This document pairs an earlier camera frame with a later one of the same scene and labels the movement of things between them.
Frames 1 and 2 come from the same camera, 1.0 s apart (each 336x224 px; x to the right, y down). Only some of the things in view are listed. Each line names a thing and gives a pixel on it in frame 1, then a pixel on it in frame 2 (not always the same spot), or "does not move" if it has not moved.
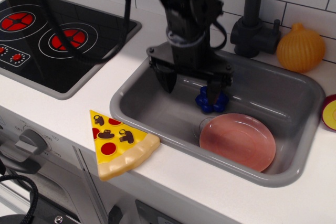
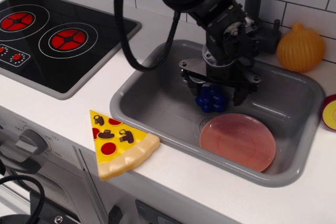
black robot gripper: [200, 60] to [223, 65]
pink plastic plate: [241, 139] does not move
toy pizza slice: [118, 146] does not move
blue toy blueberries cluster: [219, 105] does not move
